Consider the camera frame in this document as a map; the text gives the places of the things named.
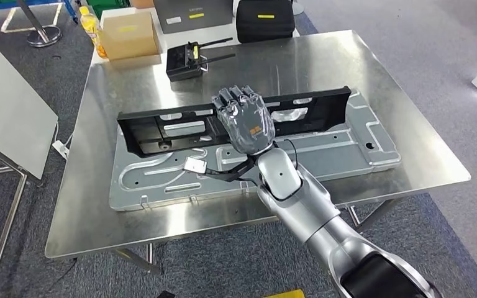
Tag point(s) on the black plastic plate bracket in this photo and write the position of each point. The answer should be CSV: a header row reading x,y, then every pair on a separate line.
x,y
148,135

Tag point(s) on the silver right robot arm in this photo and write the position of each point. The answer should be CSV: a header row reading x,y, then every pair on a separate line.
x,y
296,197

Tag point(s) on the steel workbench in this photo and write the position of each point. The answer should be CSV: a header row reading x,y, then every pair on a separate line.
x,y
139,94

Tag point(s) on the black remote controller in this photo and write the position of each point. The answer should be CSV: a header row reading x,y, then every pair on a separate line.
x,y
181,65

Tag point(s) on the stamped grey metal panel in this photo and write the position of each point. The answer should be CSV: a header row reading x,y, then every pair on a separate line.
x,y
345,152

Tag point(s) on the black carry case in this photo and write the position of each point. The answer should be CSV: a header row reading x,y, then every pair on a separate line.
x,y
265,22

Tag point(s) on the grey laptop box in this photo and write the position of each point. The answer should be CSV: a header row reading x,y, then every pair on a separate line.
x,y
193,18

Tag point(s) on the brown cardboard box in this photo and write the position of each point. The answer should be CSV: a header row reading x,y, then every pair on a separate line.
x,y
129,39

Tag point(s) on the white power strip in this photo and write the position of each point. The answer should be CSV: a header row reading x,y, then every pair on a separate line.
x,y
60,149

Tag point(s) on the yellow drink bottle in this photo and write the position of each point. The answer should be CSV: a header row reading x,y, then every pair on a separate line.
x,y
92,28

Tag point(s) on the green plastic crate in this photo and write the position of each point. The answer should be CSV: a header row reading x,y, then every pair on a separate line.
x,y
107,6

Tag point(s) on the white table with metal legs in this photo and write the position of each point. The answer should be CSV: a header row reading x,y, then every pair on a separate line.
x,y
8,107

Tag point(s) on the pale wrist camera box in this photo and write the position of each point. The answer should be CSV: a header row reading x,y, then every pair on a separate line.
x,y
194,165

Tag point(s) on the chrome stanchion post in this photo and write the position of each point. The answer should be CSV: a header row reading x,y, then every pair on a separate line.
x,y
43,37

